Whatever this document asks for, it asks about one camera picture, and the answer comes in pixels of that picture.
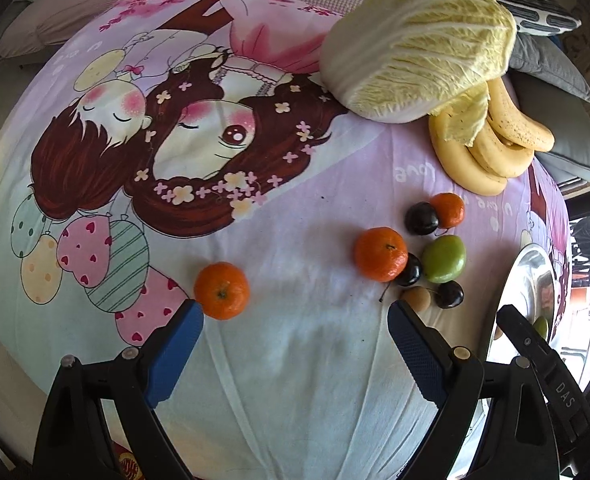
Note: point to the spotted yellow banana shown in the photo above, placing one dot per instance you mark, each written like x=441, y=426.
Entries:
x=520, y=122

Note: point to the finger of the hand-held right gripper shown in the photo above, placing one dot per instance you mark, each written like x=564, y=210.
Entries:
x=522, y=335

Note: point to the brown longan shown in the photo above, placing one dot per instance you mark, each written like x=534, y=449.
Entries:
x=416, y=299

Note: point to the napa cabbage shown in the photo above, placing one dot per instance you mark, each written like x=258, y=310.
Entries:
x=405, y=60

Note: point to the grey pillow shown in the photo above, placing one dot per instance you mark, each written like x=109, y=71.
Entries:
x=545, y=65

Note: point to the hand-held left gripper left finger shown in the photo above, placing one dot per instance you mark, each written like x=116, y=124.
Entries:
x=175, y=355

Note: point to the plain pink pillow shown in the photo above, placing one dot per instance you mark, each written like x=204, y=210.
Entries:
x=75, y=15

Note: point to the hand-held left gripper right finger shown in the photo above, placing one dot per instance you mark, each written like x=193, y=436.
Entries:
x=417, y=360

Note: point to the dark cherry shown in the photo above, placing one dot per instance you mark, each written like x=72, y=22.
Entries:
x=411, y=271
x=449, y=294
x=421, y=218

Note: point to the grey cushion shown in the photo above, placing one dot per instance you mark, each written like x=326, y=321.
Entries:
x=570, y=135

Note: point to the orange tangerine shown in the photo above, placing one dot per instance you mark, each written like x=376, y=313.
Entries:
x=450, y=209
x=221, y=290
x=381, y=254

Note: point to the cartoon printed blanket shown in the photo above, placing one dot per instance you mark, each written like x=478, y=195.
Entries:
x=300, y=360

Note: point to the silver metal tray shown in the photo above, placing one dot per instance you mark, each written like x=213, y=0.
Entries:
x=530, y=280

